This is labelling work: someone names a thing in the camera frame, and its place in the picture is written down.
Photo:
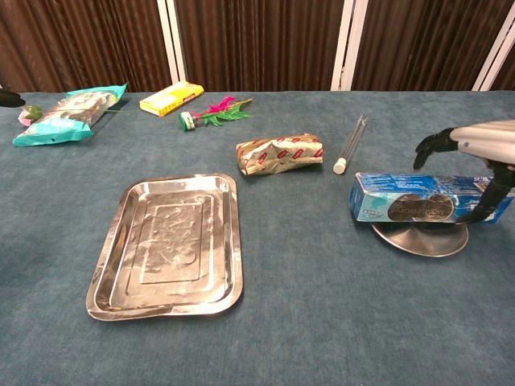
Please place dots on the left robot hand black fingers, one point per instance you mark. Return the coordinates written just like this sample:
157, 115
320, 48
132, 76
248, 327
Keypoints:
10, 98

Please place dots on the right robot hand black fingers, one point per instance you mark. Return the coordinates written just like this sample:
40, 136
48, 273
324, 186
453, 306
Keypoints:
487, 138

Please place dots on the blue cookie box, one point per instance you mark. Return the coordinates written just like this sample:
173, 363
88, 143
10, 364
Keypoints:
402, 189

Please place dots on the gold red snack packet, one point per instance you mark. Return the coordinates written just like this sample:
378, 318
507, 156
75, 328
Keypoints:
281, 154

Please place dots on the artificial pink rose thin stem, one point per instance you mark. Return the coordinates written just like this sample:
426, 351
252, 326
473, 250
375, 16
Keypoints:
28, 114

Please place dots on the teal snack bag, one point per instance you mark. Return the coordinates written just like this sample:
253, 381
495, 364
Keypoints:
60, 128

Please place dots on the brown pleated screen panel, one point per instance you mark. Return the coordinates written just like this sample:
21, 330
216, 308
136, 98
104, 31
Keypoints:
422, 40
80, 40
261, 40

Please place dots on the round stainless steel plate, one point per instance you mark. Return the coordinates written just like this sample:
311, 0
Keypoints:
422, 243

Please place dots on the glass test tube white cap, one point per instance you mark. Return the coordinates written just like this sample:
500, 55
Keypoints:
340, 165

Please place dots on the yellow flat box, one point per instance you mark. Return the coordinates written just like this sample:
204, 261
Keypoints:
169, 98

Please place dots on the green white tape roll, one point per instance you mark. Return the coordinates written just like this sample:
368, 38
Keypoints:
187, 121

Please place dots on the artificial pink flower green leaves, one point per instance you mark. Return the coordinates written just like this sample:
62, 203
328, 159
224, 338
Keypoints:
219, 108

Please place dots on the rectangular stainless steel tray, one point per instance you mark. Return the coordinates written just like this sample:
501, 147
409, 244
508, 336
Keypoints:
173, 241

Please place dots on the white screen frame post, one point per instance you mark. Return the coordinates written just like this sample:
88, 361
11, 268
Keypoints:
171, 40
495, 52
348, 40

